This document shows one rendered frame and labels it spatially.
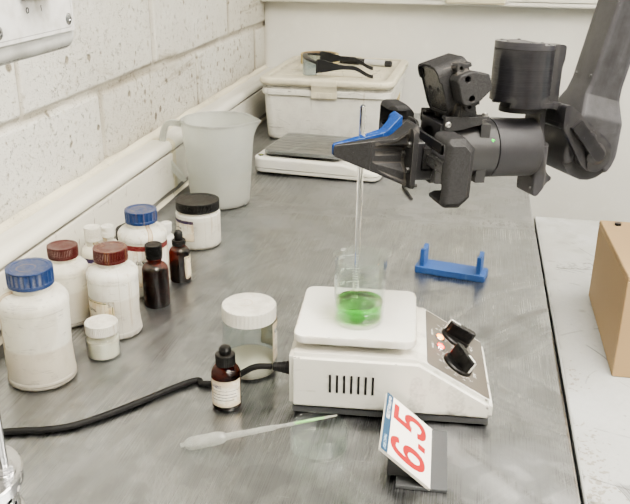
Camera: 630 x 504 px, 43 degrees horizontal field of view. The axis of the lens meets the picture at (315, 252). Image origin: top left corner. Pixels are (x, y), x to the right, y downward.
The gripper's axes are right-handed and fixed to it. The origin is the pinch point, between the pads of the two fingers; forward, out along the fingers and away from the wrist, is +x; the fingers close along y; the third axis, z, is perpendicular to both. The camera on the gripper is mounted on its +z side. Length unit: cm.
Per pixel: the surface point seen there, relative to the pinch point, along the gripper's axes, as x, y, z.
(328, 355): 4.0, 4.2, -19.4
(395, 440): 0.2, 14.0, -22.9
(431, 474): -2.8, 15.9, -25.6
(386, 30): -47, -134, -3
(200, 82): 5, -100, -11
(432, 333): -8.1, 1.1, -19.5
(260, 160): -5, -82, -23
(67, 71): 29, -49, -1
